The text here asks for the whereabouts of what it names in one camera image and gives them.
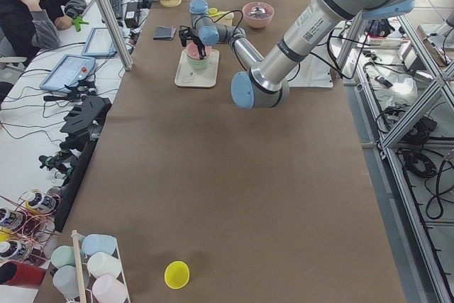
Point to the stacked green bowls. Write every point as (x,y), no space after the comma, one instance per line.
(198,64)

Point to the metal ice scoop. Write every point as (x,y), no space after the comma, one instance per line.
(258,12)

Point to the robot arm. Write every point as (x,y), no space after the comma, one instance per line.
(264,83)

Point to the seated person in black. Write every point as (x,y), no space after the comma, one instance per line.
(33,25)

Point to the beige rabbit tray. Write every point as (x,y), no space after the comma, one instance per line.
(187,76)

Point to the yellow plastic cup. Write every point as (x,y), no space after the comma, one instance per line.
(177,275)

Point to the white wire cup rack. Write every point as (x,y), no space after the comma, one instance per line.
(89,270)

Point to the large pink ice bowl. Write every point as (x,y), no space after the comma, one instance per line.
(257,23)

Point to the bamboo cutting board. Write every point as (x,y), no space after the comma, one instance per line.
(217,16)

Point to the grey folded cloth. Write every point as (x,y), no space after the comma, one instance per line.
(162,33)

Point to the small pink bowl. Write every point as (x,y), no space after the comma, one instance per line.
(194,52)

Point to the blue teach pendant tablet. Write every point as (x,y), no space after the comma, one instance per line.
(68,72)

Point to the black laptop keyboard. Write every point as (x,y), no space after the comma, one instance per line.
(117,8)

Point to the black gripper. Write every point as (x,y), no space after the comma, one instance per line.
(196,41)

